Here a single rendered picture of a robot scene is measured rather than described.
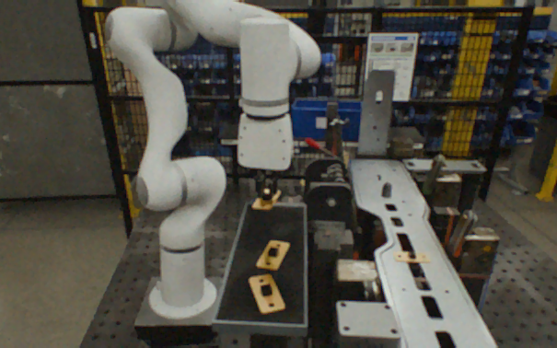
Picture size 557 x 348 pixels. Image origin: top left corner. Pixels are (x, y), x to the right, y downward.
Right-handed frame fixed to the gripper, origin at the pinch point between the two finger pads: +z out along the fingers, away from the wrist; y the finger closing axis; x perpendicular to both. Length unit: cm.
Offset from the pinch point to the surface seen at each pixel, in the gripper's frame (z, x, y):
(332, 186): 5.7, 15.8, 11.6
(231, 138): 21, 85, -41
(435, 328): 24.3, -4.2, 35.3
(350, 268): 16.4, -0.3, 17.9
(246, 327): 8.2, -28.7, 5.2
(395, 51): -13, 120, 24
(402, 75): -3, 121, 28
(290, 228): 8.2, -1.2, 5.3
